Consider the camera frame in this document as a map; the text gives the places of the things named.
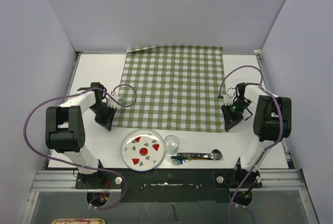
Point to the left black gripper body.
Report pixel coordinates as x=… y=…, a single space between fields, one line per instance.
x=103 y=113

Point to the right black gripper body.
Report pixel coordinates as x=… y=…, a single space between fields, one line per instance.
x=233 y=112

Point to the white plate with strawberries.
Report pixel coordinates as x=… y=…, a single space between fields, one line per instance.
x=142 y=150

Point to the green white checkered tablecloth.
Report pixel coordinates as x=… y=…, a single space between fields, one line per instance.
x=172 y=87

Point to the clear drinking glass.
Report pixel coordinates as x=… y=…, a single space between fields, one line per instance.
x=171 y=145

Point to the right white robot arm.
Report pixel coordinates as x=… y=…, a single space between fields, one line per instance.
x=272 y=122

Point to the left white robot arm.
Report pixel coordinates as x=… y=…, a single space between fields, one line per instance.
x=65 y=133

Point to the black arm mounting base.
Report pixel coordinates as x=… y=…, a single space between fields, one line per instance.
x=172 y=185

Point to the silver fork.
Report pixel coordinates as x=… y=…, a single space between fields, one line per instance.
x=215 y=155

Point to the iridescent rainbow fork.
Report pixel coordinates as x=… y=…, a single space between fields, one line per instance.
x=180 y=160

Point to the yellow rimmed tray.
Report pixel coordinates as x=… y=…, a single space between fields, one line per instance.
x=79 y=221

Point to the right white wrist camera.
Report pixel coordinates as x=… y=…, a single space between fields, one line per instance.
x=227 y=100

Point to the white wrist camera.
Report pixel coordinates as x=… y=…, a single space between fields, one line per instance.
x=114 y=100
x=227 y=100

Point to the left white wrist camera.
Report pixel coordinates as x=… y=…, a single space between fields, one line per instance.
x=114 y=100

